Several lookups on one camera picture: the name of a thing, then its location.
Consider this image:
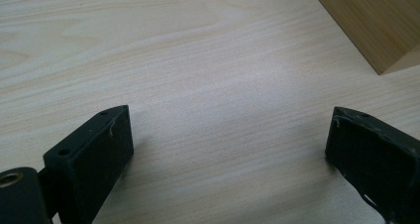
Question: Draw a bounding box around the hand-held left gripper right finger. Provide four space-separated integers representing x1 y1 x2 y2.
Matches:
324 106 420 224

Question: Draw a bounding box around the light brown wooden box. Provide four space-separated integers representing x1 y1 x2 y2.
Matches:
306 0 420 75

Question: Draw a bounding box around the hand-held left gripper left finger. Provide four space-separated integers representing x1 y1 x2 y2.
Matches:
43 104 135 224

